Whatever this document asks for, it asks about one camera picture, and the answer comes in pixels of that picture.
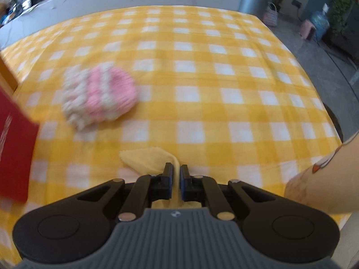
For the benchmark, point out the pink white knit hat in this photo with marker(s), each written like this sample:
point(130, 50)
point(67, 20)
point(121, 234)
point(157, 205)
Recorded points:
point(103, 98)

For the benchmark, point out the dark cabinet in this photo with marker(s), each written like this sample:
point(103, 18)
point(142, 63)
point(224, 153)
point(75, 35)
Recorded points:
point(347, 33)

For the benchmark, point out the ivy plant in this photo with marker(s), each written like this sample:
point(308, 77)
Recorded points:
point(340, 0)

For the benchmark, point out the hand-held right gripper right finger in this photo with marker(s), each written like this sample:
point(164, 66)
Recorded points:
point(183, 181)

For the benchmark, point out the yellow checkered blanket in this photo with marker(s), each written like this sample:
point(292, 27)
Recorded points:
point(210, 89)

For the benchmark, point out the yellow cloth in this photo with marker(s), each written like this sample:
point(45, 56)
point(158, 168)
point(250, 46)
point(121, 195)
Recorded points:
point(145, 159)

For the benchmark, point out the red box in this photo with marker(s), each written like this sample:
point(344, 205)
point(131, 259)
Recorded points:
point(14, 145)

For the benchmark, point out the blue water jug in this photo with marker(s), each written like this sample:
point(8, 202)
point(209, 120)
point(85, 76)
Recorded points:
point(319, 23)

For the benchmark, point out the orange cardboard box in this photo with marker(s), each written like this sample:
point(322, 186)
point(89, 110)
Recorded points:
point(7, 75)

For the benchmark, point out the pink heater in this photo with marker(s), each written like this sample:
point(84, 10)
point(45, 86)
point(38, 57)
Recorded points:
point(307, 29)

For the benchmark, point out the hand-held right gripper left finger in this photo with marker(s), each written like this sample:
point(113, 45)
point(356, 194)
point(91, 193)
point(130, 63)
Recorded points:
point(169, 180)

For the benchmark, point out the woven basket bag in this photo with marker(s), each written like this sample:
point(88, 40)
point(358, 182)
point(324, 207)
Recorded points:
point(270, 15)

